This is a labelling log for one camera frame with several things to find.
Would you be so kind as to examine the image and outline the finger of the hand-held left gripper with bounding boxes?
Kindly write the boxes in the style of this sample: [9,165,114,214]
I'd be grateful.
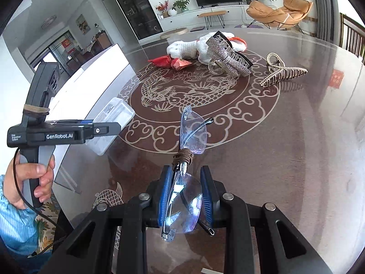
[83,122,122,144]
[51,119,94,125]

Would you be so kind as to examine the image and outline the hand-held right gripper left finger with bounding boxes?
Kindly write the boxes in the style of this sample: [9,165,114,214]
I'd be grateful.
[37,164,174,274]

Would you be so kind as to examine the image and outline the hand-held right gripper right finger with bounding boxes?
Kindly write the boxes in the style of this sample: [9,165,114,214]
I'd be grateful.
[200,165,334,274]

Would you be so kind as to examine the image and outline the rimless eyeglasses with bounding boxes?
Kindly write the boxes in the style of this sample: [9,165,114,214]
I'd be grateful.
[161,105,215,243]

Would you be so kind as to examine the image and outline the red fabric piece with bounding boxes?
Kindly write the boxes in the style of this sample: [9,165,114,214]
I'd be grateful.
[148,55,173,68]

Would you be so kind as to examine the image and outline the red packet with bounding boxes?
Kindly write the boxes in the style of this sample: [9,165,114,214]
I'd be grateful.
[169,58,193,70]

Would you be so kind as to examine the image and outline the white glove orange cuff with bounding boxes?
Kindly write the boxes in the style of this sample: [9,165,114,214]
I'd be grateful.
[197,33,247,65]

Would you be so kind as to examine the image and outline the rhinestone hair claw clip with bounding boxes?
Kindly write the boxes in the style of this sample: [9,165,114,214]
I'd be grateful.
[205,30,252,77]

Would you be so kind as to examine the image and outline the pearl hair claw clip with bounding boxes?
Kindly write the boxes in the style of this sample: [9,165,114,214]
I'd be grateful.
[260,52,308,88]

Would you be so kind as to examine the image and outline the person's left forearm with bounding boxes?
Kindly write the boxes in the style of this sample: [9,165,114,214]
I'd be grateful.
[0,174,39,256]

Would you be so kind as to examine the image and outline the person's left hand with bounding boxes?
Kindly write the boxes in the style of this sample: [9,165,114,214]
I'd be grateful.
[6,154,56,210]

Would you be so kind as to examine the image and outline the clear plastic box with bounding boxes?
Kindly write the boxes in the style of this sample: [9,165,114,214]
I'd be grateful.
[86,97,136,156]

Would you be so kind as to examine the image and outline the brown dining chair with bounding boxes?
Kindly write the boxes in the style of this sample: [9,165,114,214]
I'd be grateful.
[94,31,112,52]

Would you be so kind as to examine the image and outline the floral cloth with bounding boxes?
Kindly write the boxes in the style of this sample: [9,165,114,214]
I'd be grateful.
[36,200,62,254]

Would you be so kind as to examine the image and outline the round floor cushion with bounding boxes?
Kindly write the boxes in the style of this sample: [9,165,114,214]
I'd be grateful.
[160,28,189,39]

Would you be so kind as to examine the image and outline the dark glass display cabinet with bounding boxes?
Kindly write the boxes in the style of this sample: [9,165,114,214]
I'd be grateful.
[105,0,164,41]

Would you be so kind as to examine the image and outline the red flower arrangement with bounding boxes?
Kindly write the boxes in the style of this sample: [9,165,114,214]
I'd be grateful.
[155,0,170,18]

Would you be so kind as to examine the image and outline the white TV cabinet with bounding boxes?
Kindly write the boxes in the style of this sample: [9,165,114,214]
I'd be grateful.
[158,4,251,29]

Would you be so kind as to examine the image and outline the green potted plant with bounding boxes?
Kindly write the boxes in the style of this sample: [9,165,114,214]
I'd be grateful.
[171,0,191,13]

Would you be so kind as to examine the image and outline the wooden bench hairpin legs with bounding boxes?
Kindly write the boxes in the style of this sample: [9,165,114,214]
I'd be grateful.
[198,11,227,29]

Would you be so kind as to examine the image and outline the orange lounge chair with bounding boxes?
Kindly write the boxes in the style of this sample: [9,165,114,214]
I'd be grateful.
[246,0,313,32]

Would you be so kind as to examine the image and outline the dark wooden chair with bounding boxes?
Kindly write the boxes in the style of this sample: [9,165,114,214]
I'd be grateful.
[339,13,365,63]

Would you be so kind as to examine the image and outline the grey curtain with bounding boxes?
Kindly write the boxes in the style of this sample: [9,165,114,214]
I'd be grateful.
[309,0,343,39]

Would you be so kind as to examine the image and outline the framed wall painting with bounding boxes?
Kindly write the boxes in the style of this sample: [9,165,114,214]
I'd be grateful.
[76,14,91,35]

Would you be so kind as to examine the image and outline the black cable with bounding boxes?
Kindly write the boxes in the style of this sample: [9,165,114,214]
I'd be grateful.
[14,150,57,247]

